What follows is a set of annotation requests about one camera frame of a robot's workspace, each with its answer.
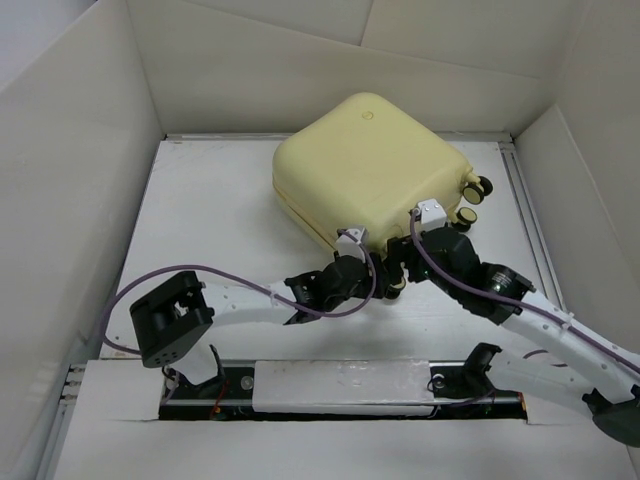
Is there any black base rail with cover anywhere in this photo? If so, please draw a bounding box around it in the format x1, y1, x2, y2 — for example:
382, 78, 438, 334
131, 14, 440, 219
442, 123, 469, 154
159, 360, 527, 422

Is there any yellow hard-shell suitcase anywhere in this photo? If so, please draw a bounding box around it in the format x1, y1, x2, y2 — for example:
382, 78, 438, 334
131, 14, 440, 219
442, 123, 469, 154
272, 91, 494, 304

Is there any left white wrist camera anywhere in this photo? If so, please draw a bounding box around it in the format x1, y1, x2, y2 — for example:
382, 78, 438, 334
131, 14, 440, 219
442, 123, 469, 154
335, 226, 368, 263

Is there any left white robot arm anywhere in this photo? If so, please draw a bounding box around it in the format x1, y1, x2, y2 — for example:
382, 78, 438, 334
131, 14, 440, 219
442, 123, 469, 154
129, 255, 378, 397

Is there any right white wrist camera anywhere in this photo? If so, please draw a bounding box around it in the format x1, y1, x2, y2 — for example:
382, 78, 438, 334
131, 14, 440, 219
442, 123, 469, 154
416, 199, 448, 232

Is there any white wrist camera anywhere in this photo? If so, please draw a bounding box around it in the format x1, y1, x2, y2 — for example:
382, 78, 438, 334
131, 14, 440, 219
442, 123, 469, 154
335, 226, 368, 263
416, 199, 448, 232

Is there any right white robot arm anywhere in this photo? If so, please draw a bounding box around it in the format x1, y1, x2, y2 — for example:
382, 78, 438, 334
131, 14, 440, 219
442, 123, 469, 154
385, 226, 639, 447

